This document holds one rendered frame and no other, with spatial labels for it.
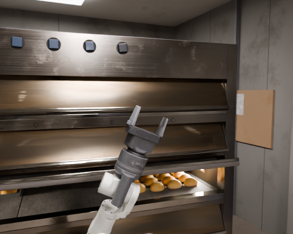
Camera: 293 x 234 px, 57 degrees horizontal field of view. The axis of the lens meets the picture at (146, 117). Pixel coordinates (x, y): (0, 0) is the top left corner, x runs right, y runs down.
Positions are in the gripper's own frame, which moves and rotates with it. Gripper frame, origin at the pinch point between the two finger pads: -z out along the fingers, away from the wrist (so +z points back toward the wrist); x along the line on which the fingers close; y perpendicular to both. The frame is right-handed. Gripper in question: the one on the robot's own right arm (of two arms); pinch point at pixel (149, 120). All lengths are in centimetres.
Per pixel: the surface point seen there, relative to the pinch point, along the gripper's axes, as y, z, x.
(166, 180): 71, 34, -75
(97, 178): 43, 35, -12
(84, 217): 55, 61, -20
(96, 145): 59, 23, -12
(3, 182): 50, 49, 25
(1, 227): 61, 75, 15
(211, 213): 43, 39, -95
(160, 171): 38, 22, -41
